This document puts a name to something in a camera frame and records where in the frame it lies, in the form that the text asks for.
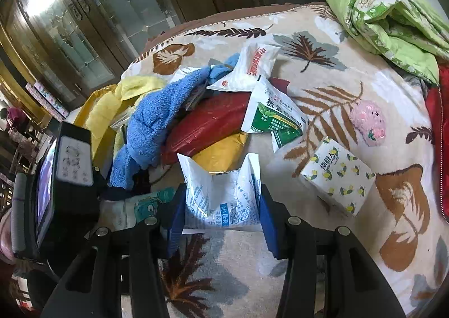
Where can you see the white packet with blue print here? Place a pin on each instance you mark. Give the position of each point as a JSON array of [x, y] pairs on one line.
[[217, 198]]

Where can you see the red blanket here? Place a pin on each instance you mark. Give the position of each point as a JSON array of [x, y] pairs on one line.
[[440, 121]]

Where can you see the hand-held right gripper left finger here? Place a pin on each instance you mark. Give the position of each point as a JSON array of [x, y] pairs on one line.
[[175, 225]]

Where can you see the lemon print tissue pack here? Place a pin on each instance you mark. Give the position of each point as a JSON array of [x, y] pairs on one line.
[[336, 174]]

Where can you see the yellow towel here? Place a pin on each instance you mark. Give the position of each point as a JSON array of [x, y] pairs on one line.
[[140, 88]]

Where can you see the pink patterned flat box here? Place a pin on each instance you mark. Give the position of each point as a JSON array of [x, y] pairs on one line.
[[49, 98]]

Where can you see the yellow storage basket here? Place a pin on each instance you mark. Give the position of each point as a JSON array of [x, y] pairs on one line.
[[84, 107]]

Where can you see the wooden glass door cabinet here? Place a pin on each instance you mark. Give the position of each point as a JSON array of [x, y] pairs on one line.
[[105, 5]]

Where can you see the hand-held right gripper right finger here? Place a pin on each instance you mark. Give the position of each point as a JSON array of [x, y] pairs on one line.
[[268, 228]]

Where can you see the yellow plastic packet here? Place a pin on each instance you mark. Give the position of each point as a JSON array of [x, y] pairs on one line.
[[221, 153]]

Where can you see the leaf print blanket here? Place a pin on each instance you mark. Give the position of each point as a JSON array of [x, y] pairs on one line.
[[333, 68]]

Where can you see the pink plush toy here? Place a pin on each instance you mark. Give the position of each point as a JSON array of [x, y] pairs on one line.
[[368, 121]]

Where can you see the blue towel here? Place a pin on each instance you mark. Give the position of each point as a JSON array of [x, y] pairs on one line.
[[151, 121]]

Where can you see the white packet with red print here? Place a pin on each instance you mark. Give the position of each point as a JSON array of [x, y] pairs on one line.
[[252, 65]]

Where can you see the green and white packet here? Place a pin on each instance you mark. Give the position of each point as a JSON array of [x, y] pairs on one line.
[[273, 118]]

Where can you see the teal cartoon print packet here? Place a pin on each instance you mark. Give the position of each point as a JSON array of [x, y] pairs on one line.
[[147, 205]]

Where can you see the red plastic packet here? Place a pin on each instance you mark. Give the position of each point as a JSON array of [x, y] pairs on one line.
[[207, 118]]

